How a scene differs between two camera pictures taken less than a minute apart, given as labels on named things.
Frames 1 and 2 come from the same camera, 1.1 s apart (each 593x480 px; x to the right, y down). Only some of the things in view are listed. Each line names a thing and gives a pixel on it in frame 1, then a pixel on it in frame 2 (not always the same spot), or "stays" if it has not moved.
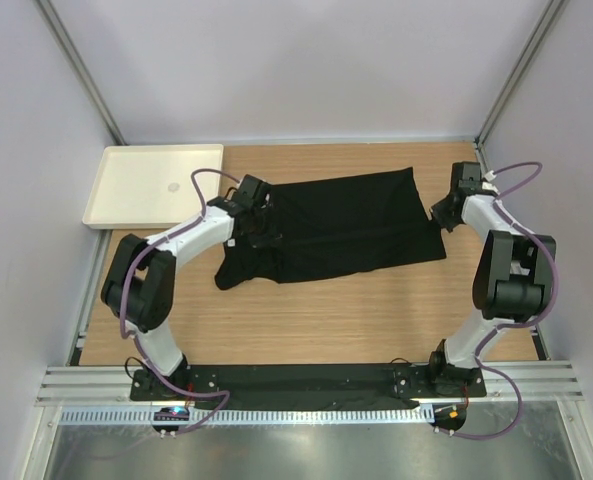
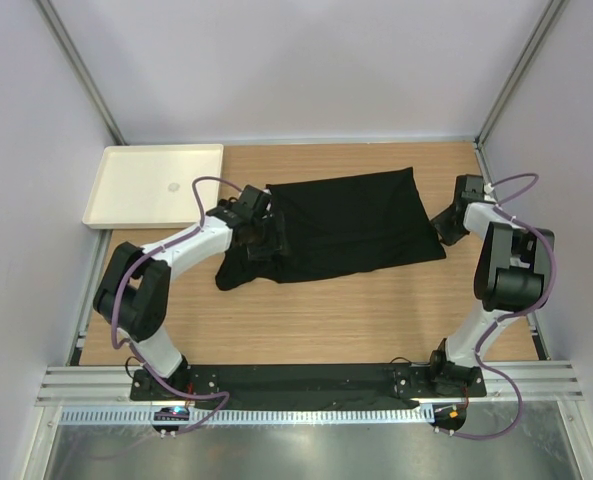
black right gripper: x=439 y=217 -> x=447 y=236
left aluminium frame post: x=80 y=70 stays
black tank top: x=338 y=223 stays
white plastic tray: x=151 y=186 stays
